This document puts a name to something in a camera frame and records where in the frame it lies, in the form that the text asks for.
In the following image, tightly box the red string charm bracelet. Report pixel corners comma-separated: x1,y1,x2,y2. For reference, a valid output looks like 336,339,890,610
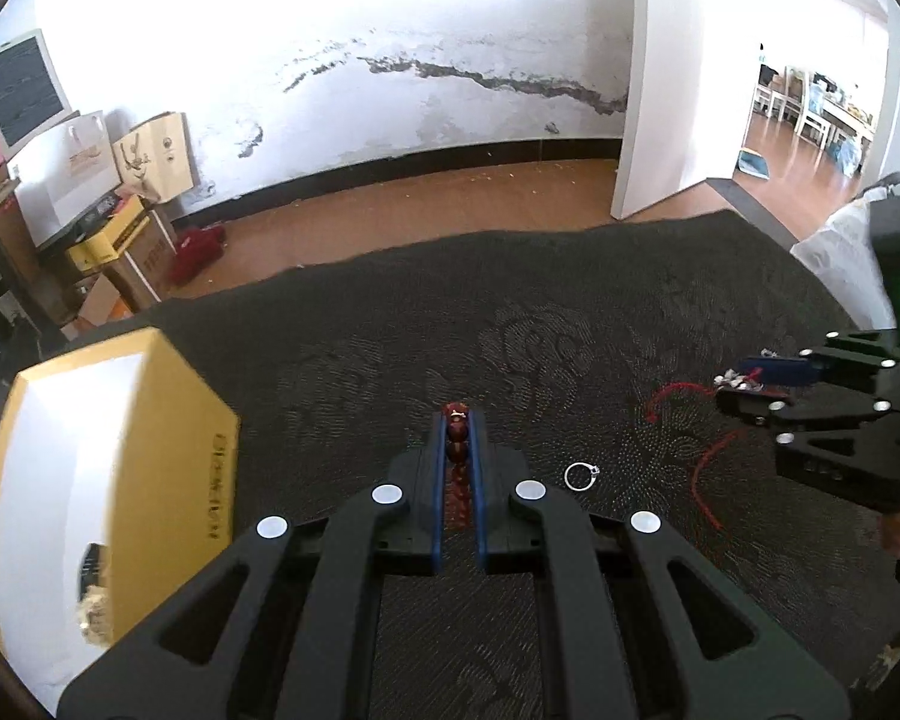
643,365,767,533

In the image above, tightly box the black gold wrist watch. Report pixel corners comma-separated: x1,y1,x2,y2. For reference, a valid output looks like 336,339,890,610
76,543,113,647

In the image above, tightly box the red bead bracelet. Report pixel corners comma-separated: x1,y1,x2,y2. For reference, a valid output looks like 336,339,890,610
442,401,473,533

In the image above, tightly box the white patterned pillow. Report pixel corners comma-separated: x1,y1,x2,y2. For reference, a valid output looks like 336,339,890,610
790,199,896,330

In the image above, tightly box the black patterned table cloth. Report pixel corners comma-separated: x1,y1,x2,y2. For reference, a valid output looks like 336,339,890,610
137,211,900,718

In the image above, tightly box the yellow cardboard box white inside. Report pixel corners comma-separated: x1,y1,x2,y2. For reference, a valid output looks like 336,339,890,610
0,328,240,712

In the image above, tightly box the white chair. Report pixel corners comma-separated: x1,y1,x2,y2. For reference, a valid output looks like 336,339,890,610
752,64,803,124

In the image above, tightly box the brown cardboard carton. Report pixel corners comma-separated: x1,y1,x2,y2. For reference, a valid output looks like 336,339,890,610
80,210,175,314

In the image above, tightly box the red bag on floor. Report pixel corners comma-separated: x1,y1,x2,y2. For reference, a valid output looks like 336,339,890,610
169,223,227,286

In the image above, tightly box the yellow flat box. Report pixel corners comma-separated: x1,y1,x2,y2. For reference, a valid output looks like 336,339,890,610
66,195,146,273

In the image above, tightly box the brown paper shopping bag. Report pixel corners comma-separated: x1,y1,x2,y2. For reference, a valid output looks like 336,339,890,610
112,112,194,203

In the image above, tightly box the white paper shopping bag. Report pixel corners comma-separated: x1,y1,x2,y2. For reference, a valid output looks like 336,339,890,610
9,112,119,249

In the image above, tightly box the white framed monitor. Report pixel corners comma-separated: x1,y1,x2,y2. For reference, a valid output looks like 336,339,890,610
0,29,74,160

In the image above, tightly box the white door with handle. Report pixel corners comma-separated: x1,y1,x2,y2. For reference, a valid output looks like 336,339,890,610
611,0,759,220

